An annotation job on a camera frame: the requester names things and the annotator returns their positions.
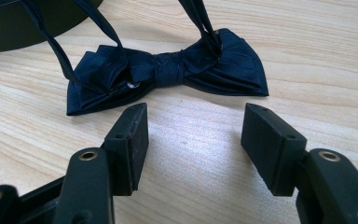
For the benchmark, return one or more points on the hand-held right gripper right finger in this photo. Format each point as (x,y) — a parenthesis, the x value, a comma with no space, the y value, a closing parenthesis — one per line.
(276,155)

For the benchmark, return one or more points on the navy blue bow tie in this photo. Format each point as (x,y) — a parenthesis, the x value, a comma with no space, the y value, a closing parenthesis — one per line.
(167,71)

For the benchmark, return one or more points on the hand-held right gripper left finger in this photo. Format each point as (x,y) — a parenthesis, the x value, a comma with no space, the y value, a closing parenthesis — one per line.
(127,155)

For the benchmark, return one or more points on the dark round container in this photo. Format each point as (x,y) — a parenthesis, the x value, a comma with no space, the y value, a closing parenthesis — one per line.
(21,21)

